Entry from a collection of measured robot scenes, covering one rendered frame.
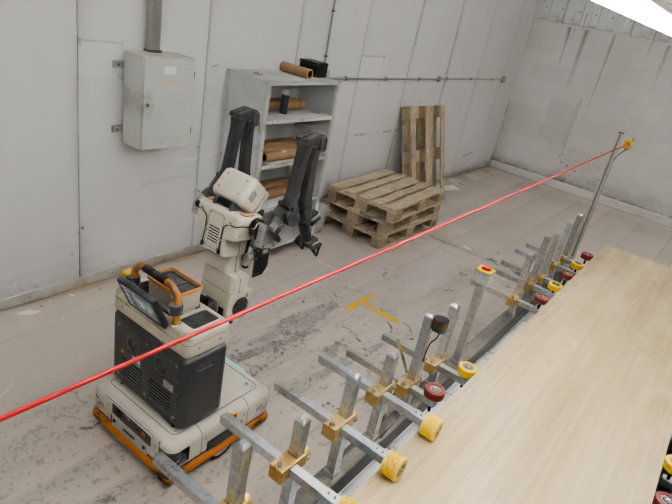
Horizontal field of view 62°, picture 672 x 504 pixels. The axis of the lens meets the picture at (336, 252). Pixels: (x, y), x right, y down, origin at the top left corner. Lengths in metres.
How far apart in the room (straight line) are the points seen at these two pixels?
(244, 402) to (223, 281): 0.64
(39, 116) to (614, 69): 7.97
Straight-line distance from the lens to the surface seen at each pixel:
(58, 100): 3.87
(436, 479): 1.93
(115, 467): 3.05
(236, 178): 2.65
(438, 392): 2.26
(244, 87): 4.47
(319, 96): 5.12
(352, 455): 2.20
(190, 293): 2.55
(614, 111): 9.68
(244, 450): 1.48
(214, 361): 2.64
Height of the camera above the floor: 2.21
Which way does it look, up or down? 24 degrees down
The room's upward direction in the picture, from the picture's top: 11 degrees clockwise
